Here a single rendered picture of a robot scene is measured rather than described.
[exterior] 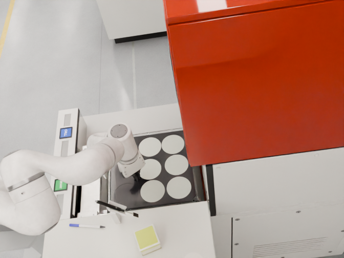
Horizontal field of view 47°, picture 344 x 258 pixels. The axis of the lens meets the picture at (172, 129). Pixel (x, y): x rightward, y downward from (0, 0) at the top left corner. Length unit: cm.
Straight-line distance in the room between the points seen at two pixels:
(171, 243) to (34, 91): 232
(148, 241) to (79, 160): 46
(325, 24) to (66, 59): 294
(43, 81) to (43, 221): 254
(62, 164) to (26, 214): 15
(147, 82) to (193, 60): 232
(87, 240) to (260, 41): 97
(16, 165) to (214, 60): 55
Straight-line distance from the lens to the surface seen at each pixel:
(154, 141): 174
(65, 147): 177
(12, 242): 181
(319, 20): 91
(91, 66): 348
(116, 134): 137
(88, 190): 171
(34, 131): 320
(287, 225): 185
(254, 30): 87
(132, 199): 161
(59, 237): 157
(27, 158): 105
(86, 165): 105
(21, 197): 107
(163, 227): 147
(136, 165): 154
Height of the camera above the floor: 232
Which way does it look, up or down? 54 degrees down
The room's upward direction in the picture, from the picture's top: 12 degrees counter-clockwise
